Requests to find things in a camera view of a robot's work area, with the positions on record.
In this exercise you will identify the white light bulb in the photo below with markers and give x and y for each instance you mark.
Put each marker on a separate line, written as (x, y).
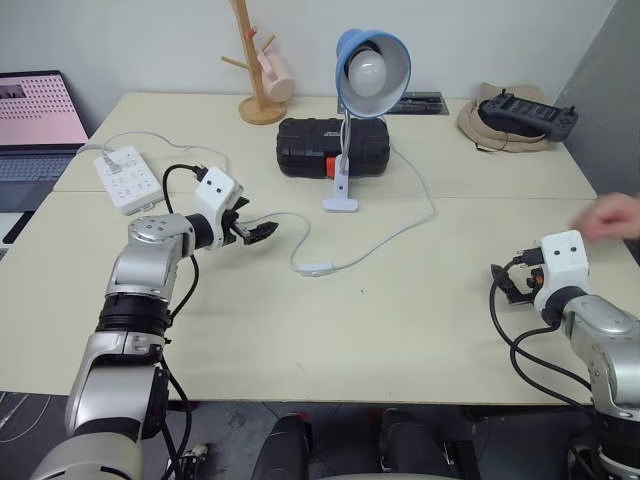
(366, 72)

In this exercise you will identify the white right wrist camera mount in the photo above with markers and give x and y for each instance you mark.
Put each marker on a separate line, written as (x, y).
(565, 265)

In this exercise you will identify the white power strip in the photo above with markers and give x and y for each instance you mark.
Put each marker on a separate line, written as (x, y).
(131, 182)

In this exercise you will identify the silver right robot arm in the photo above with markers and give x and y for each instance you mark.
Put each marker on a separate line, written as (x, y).
(607, 335)

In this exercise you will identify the person's bare hand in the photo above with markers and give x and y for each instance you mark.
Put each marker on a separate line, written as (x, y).
(615, 217)

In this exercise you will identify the dark rounded shape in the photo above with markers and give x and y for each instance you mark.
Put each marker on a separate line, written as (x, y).
(280, 450)
(410, 445)

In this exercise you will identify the blue clip desk lamp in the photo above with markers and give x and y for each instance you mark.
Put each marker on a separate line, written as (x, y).
(345, 50)

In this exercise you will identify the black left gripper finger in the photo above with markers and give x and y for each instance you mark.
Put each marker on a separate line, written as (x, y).
(256, 237)
(260, 225)

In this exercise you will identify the beige cloth hat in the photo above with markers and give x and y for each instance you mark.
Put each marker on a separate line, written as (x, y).
(470, 122)

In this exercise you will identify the black flat remote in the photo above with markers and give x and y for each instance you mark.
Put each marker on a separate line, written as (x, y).
(425, 105)

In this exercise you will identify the pink mug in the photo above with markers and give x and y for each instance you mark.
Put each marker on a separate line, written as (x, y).
(276, 80)

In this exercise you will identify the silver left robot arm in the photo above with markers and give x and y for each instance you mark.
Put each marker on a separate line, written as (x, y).
(145, 260)

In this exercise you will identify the black plastic tool case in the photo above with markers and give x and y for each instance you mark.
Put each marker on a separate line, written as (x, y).
(305, 145)

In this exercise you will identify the black handheld controller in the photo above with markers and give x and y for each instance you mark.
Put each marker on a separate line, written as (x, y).
(530, 112)

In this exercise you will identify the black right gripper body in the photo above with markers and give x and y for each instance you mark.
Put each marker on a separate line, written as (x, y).
(527, 293)

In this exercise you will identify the grey laptop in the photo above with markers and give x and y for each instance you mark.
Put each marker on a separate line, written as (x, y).
(35, 150)

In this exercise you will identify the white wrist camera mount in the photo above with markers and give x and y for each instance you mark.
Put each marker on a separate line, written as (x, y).
(215, 187)
(565, 265)

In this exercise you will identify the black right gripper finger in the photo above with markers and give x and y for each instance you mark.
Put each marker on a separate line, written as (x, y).
(506, 276)
(516, 298)

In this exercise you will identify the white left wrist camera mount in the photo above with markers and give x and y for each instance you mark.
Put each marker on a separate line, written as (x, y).
(215, 187)

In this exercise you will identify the wooden mug tree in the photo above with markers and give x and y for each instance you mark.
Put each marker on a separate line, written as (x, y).
(260, 107)

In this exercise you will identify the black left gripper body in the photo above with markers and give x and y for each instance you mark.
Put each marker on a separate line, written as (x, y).
(231, 228)

